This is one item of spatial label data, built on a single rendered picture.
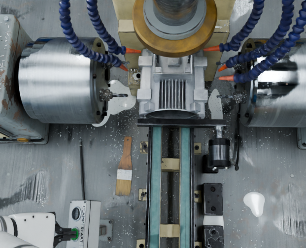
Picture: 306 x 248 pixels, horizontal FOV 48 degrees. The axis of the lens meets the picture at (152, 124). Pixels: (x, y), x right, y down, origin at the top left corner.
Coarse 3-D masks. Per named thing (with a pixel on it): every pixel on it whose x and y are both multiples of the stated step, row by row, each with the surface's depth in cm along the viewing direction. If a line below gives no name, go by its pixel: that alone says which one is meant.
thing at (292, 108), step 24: (240, 72) 102; (264, 72) 86; (288, 72) 85; (216, 96) 95; (240, 96) 93; (264, 96) 87; (288, 96) 86; (240, 120) 103; (264, 120) 92; (288, 120) 91
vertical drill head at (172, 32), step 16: (144, 0) 71; (160, 0) 62; (176, 0) 61; (192, 0) 63; (208, 0) 73; (144, 16) 70; (160, 16) 67; (176, 16) 66; (192, 16) 68; (208, 16) 72; (144, 32) 71; (160, 32) 69; (176, 32) 69; (192, 32) 70; (208, 32) 71; (160, 48) 70; (176, 48) 70; (192, 48) 70
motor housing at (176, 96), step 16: (192, 64) 97; (144, 80) 97; (192, 80) 96; (160, 96) 93; (176, 96) 92; (192, 96) 94; (144, 112) 96; (160, 112) 106; (176, 112) 107; (192, 112) 94
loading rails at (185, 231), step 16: (160, 128) 108; (192, 128) 107; (144, 144) 116; (160, 144) 107; (192, 144) 106; (160, 160) 106; (176, 160) 113; (192, 160) 104; (160, 176) 105; (192, 176) 103; (144, 192) 113; (160, 192) 104; (192, 192) 102; (160, 208) 108; (192, 208) 101; (144, 224) 102; (160, 224) 108; (176, 224) 108; (192, 224) 100; (144, 240) 109; (192, 240) 99
